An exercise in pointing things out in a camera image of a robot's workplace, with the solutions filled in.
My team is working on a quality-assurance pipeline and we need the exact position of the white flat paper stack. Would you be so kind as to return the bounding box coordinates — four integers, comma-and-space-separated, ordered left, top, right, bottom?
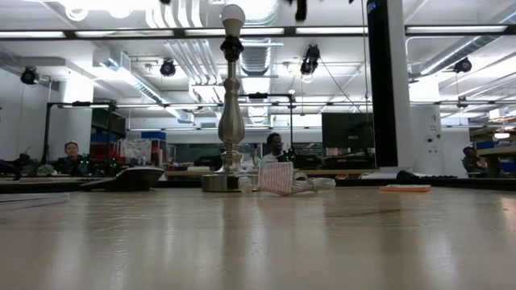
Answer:
0, 192, 70, 211

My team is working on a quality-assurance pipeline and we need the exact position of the black gantry frame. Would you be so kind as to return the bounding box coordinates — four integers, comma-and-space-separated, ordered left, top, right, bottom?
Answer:
42, 100, 119, 162
246, 92, 295, 151

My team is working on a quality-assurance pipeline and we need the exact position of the silver metal lamp base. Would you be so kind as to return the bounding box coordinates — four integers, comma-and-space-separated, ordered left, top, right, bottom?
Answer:
201, 35, 259, 193

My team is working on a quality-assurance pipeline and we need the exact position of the white coiled power cord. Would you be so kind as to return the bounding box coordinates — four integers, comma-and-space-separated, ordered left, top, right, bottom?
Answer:
237, 172, 337, 195

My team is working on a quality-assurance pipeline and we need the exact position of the black aluminium rig frame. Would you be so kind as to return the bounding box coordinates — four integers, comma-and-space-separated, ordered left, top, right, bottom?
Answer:
0, 176, 516, 193

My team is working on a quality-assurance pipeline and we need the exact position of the black dish object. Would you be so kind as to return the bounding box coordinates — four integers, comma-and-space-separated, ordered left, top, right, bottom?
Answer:
79, 166, 165, 193

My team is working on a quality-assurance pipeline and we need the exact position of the wooden shelf rack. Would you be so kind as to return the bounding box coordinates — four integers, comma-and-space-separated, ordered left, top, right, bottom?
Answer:
469, 120, 516, 178

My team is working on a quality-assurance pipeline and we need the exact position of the black monitor screen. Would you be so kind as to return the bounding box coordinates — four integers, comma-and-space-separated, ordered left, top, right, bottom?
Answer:
321, 112, 375, 150

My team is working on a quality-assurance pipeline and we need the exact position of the white round lightbulb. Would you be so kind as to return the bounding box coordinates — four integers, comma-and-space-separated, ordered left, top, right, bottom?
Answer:
220, 3, 247, 38

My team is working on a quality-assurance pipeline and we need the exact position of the corrugated silver duct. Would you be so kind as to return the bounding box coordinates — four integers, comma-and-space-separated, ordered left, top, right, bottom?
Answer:
240, 39, 272, 77

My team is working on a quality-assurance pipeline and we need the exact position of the small printed marker card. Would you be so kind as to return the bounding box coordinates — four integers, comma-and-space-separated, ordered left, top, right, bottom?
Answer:
379, 184, 431, 193

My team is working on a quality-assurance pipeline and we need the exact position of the black ceiling camera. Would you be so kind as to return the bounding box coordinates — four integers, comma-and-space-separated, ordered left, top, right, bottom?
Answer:
159, 59, 177, 77
453, 56, 473, 74
299, 43, 322, 76
19, 66, 40, 86

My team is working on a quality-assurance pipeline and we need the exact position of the black keyboard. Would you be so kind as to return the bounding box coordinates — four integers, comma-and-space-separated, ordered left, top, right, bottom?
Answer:
396, 169, 459, 180

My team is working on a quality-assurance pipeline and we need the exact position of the blue storage bin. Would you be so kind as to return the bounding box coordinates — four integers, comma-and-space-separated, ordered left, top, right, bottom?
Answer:
139, 130, 168, 141

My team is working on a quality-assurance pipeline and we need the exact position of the seated person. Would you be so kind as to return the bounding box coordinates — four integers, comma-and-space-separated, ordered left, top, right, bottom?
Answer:
260, 131, 298, 164
52, 140, 96, 177
461, 146, 488, 178

